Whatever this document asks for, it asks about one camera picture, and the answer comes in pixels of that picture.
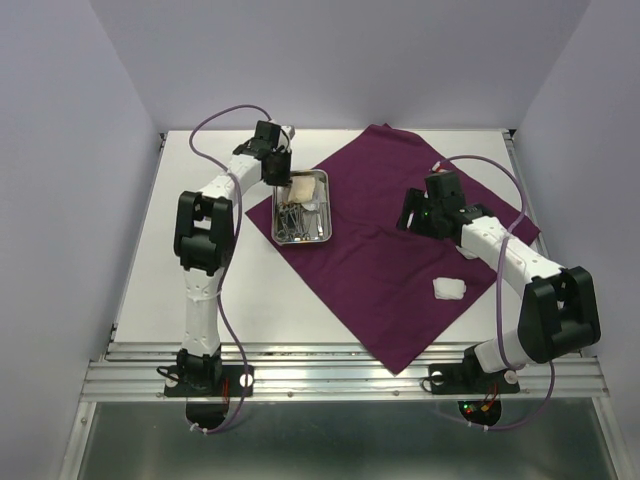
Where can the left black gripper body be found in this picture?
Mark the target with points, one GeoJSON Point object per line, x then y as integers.
{"type": "Point", "coordinates": [281, 169]}

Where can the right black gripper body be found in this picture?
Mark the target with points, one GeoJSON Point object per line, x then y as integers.
{"type": "Point", "coordinates": [424, 219]}

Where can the bagged beige gloves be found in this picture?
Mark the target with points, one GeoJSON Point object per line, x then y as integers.
{"type": "Point", "coordinates": [302, 191]}

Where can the stainless steel instrument tray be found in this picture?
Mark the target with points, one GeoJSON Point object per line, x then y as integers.
{"type": "Point", "coordinates": [278, 203]}

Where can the straight steel scissors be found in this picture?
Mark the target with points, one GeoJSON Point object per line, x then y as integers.
{"type": "Point", "coordinates": [287, 228]}

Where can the thin steel tweezers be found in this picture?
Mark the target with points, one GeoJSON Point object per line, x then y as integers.
{"type": "Point", "coordinates": [319, 222]}

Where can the long steel forceps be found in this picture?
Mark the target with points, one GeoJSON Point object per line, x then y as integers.
{"type": "Point", "coordinates": [298, 229]}

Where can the clear suture packet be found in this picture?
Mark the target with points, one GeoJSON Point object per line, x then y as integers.
{"type": "Point", "coordinates": [317, 200]}

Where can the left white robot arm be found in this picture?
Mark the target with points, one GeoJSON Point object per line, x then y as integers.
{"type": "Point", "coordinates": [206, 231]}

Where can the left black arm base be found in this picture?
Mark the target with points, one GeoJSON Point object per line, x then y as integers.
{"type": "Point", "coordinates": [205, 376]}

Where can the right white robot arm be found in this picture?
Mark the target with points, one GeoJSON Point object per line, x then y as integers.
{"type": "Point", "coordinates": [558, 313]}

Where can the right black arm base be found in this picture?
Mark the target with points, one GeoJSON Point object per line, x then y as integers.
{"type": "Point", "coordinates": [466, 377]}

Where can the purple surgical drape cloth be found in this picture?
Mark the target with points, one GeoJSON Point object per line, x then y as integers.
{"type": "Point", "coordinates": [371, 283]}

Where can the white gauze pad right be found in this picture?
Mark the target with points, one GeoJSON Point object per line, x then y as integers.
{"type": "Point", "coordinates": [467, 254]}

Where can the white gauze pad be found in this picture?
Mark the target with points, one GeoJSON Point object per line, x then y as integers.
{"type": "Point", "coordinates": [449, 288]}
{"type": "Point", "coordinates": [467, 254]}

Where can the white gauze pad lower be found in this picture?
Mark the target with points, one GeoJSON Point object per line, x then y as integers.
{"type": "Point", "coordinates": [449, 288]}

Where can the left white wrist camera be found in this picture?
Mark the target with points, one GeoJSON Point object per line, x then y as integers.
{"type": "Point", "coordinates": [287, 133]}

